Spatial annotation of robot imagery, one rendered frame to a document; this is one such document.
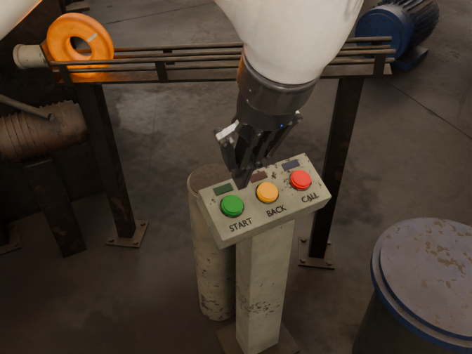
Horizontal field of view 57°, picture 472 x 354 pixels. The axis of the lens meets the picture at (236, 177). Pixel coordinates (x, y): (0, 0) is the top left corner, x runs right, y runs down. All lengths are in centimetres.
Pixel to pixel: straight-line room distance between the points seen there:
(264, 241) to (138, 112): 139
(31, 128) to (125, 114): 95
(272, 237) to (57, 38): 68
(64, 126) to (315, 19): 94
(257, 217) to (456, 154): 139
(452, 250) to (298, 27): 76
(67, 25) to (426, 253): 95
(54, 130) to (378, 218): 113
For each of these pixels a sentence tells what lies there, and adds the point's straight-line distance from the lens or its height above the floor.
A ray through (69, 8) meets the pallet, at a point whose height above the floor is 14.
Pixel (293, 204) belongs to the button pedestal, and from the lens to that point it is 83.
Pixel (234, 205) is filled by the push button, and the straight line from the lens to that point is 79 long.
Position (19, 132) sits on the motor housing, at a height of 51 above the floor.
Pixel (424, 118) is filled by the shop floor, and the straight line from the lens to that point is 224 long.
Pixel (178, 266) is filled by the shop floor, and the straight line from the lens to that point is 146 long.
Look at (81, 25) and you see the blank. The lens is 110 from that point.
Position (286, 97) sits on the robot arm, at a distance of 47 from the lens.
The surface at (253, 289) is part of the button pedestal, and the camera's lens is 99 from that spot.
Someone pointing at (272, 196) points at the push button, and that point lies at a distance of 81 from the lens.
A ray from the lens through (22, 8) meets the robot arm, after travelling 27.
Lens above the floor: 118
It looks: 43 degrees down
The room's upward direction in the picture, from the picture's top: straight up
